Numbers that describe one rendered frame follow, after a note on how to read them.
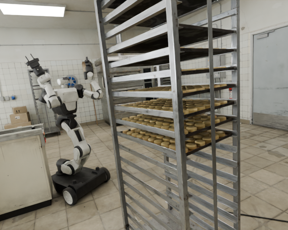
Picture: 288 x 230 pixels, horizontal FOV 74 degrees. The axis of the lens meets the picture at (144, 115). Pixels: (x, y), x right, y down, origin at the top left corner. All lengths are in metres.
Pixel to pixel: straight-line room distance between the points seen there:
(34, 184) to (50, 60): 4.55
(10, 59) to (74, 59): 1.64
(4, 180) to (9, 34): 4.79
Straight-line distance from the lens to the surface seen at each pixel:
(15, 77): 6.48
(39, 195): 2.54
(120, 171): 1.42
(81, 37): 6.65
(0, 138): 2.37
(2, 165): 2.43
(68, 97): 2.35
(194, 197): 1.59
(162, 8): 0.88
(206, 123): 1.02
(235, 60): 1.14
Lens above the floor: 1.31
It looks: 11 degrees down
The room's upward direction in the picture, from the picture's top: 6 degrees counter-clockwise
